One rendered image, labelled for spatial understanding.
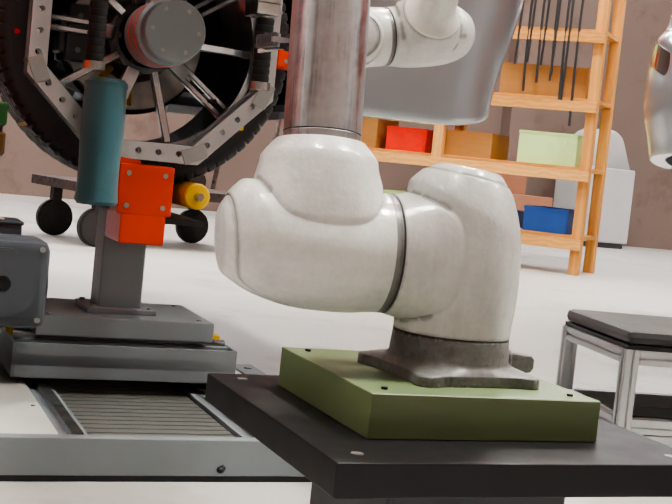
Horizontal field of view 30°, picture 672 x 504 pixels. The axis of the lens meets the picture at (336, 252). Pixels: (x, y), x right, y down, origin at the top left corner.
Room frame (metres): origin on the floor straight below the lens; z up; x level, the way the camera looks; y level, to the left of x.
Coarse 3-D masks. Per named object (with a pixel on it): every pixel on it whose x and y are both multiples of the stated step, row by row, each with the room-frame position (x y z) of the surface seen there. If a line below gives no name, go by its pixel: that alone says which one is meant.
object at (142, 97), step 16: (80, 0) 2.91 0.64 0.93; (128, 0) 2.95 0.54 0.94; (112, 16) 2.93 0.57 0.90; (80, 64) 2.91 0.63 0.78; (112, 64) 2.93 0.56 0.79; (192, 64) 3.01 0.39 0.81; (80, 80) 2.91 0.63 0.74; (144, 80) 2.97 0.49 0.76; (160, 80) 2.98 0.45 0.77; (176, 80) 2.99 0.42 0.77; (144, 96) 2.97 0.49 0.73
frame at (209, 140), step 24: (48, 0) 2.63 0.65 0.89; (48, 24) 2.63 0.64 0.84; (48, 48) 2.63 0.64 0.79; (24, 72) 2.66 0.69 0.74; (48, 72) 2.63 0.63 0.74; (48, 96) 2.63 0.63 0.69; (264, 96) 2.80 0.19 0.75; (72, 120) 2.65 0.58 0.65; (216, 120) 2.82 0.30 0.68; (240, 120) 2.79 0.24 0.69; (144, 144) 2.71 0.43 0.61; (168, 144) 2.73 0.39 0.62; (192, 144) 2.77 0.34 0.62; (216, 144) 2.77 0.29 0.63
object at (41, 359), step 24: (0, 336) 2.84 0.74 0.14; (24, 336) 2.72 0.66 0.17; (48, 336) 2.74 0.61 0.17; (216, 336) 2.96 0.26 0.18; (0, 360) 2.81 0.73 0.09; (24, 360) 2.65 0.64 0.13; (48, 360) 2.67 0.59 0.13; (72, 360) 2.69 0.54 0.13; (96, 360) 2.71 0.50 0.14; (120, 360) 2.73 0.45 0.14; (144, 360) 2.75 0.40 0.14; (168, 360) 2.77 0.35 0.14; (192, 360) 2.79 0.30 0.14; (216, 360) 2.81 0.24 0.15; (192, 384) 2.82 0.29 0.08
